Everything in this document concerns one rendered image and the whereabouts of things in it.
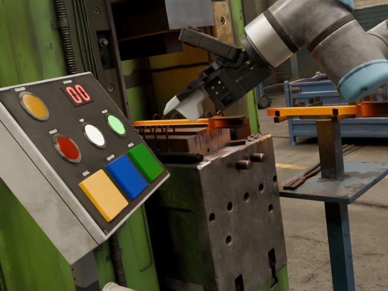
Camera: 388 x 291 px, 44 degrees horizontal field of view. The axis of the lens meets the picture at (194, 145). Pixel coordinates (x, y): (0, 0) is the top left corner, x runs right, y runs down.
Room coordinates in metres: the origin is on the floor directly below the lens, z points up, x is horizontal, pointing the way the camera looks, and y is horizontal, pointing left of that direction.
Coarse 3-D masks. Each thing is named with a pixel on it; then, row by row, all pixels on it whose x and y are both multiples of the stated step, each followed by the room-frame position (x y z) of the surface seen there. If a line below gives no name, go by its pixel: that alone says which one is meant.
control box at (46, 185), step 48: (0, 96) 0.72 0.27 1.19; (48, 96) 0.83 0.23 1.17; (96, 96) 0.97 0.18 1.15; (0, 144) 0.71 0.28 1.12; (48, 144) 0.73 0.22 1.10; (96, 144) 0.84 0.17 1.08; (144, 144) 1.00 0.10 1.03; (48, 192) 0.69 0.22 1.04; (144, 192) 0.86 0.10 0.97; (96, 240) 0.68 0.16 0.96
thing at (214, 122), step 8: (152, 120) 1.55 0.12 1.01; (160, 120) 1.52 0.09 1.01; (168, 120) 1.49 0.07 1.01; (176, 120) 1.47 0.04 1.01; (184, 120) 1.44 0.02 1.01; (200, 120) 1.39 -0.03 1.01; (208, 120) 1.36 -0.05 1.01; (216, 120) 1.35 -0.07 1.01; (224, 120) 1.33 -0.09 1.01; (232, 120) 1.32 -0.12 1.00; (240, 120) 1.31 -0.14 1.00; (216, 128) 1.35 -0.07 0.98; (224, 128) 1.33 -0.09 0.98; (232, 128) 1.32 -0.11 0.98
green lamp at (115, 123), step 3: (108, 117) 0.94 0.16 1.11; (111, 117) 0.95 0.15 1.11; (114, 117) 0.97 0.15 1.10; (111, 120) 0.94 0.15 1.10; (114, 120) 0.95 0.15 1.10; (117, 120) 0.97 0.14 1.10; (111, 123) 0.94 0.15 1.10; (114, 123) 0.95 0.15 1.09; (117, 123) 0.96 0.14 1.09; (120, 123) 0.97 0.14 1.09; (114, 126) 0.94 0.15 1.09; (117, 126) 0.94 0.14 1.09; (120, 126) 0.95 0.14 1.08; (114, 129) 0.93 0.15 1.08; (117, 129) 0.94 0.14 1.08; (120, 129) 0.95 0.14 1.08; (123, 129) 0.96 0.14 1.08; (120, 132) 0.94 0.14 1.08; (123, 132) 0.95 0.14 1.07
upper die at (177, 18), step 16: (144, 0) 1.33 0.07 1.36; (160, 0) 1.29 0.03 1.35; (176, 0) 1.32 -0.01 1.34; (192, 0) 1.37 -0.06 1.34; (208, 0) 1.42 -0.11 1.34; (128, 16) 1.37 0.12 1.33; (144, 16) 1.33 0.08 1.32; (160, 16) 1.30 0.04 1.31; (176, 16) 1.31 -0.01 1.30; (192, 16) 1.36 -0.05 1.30; (208, 16) 1.41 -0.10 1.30; (128, 32) 1.38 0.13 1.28; (144, 32) 1.34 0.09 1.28; (160, 32) 1.35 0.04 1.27
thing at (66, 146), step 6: (60, 138) 0.76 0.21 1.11; (66, 138) 0.78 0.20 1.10; (60, 144) 0.75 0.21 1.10; (66, 144) 0.76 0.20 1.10; (72, 144) 0.77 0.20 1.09; (60, 150) 0.74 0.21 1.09; (66, 150) 0.75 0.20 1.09; (72, 150) 0.76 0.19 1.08; (72, 156) 0.75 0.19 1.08; (78, 156) 0.76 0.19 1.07
